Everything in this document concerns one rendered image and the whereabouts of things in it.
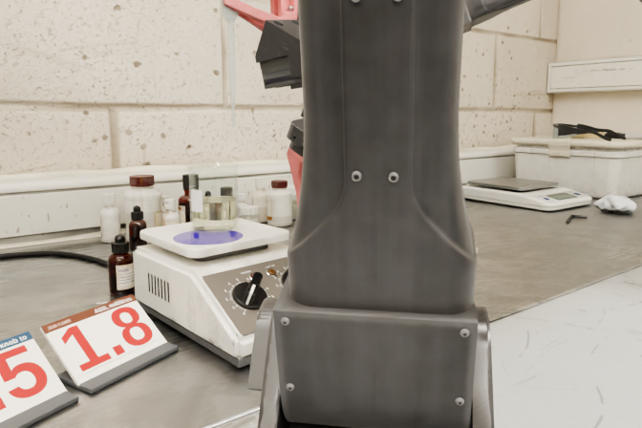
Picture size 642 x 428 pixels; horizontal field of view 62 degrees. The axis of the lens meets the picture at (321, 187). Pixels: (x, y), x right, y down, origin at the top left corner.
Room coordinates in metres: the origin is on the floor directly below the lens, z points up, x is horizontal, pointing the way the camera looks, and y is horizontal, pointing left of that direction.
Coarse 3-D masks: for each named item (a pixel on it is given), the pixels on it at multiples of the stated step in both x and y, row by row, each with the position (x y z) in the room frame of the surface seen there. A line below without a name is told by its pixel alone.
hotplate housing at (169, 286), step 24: (144, 264) 0.53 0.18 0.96; (168, 264) 0.50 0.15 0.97; (192, 264) 0.49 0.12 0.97; (216, 264) 0.49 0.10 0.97; (240, 264) 0.50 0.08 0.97; (144, 288) 0.53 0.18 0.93; (168, 288) 0.49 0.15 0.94; (192, 288) 0.46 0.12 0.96; (168, 312) 0.50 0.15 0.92; (192, 312) 0.46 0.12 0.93; (216, 312) 0.43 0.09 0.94; (192, 336) 0.47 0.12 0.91; (216, 336) 0.43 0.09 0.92; (240, 336) 0.42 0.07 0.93; (240, 360) 0.41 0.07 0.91
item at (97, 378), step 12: (144, 312) 0.47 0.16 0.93; (48, 336) 0.40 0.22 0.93; (144, 348) 0.44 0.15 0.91; (156, 348) 0.45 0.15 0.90; (168, 348) 0.45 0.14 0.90; (60, 360) 0.39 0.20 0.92; (120, 360) 0.42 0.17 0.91; (132, 360) 0.42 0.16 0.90; (144, 360) 0.42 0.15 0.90; (156, 360) 0.43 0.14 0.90; (72, 372) 0.39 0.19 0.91; (96, 372) 0.40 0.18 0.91; (108, 372) 0.40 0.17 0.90; (120, 372) 0.40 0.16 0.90; (132, 372) 0.41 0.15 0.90; (72, 384) 0.39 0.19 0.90; (84, 384) 0.38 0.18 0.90; (96, 384) 0.38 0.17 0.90; (108, 384) 0.39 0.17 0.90
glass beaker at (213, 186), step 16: (192, 160) 0.54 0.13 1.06; (192, 176) 0.54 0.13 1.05; (208, 176) 0.53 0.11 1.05; (224, 176) 0.54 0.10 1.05; (192, 192) 0.54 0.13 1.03; (208, 192) 0.53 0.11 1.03; (224, 192) 0.54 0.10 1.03; (192, 208) 0.54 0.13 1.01; (208, 208) 0.53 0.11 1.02; (224, 208) 0.54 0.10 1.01; (192, 224) 0.54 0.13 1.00; (208, 224) 0.53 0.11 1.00; (224, 224) 0.54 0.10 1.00
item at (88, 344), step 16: (128, 304) 0.47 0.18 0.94; (96, 320) 0.44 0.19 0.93; (112, 320) 0.45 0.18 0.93; (128, 320) 0.46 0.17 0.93; (144, 320) 0.47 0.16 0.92; (64, 336) 0.41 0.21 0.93; (80, 336) 0.42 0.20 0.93; (96, 336) 0.43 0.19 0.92; (112, 336) 0.43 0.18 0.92; (128, 336) 0.44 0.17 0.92; (144, 336) 0.45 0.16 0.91; (64, 352) 0.40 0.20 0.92; (80, 352) 0.41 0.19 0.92; (96, 352) 0.41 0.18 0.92; (112, 352) 0.42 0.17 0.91; (128, 352) 0.43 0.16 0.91; (80, 368) 0.40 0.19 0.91
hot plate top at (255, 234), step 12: (156, 228) 0.56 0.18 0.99; (168, 228) 0.56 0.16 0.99; (180, 228) 0.56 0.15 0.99; (240, 228) 0.56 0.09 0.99; (252, 228) 0.56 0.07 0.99; (264, 228) 0.56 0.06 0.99; (276, 228) 0.56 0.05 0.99; (144, 240) 0.54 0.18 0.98; (156, 240) 0.52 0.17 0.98; (168, 240) 0.51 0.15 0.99; (240, 240) 0.51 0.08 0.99; (252, 240) 0.51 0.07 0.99; (264, 240) 0.52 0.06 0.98; (276, 240) 0.53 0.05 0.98; (180, 252) 0.49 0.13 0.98; (192, 252) 0.47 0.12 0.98; (204, 252) 0.48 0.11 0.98; (216, 252) 0.49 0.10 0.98
